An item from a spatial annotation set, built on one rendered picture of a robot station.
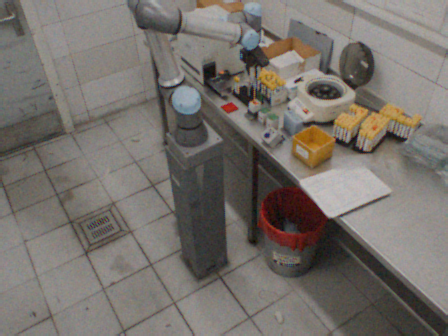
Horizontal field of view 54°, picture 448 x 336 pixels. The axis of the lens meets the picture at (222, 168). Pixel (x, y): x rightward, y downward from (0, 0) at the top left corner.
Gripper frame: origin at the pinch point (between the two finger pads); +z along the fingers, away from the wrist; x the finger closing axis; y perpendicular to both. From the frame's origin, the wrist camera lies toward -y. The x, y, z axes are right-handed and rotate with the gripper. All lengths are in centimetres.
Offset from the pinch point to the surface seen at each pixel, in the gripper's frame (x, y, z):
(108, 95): 26, 170, 91
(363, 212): 2, -77, 20
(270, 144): 9.8, -26.2, 16.8
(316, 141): -9.4, -35.4, 18.0
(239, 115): 6.1, 4.2, 20.5
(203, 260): 44, -15, 92
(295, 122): -4.0, -26.2, 10.5
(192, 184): 45, -15, 31
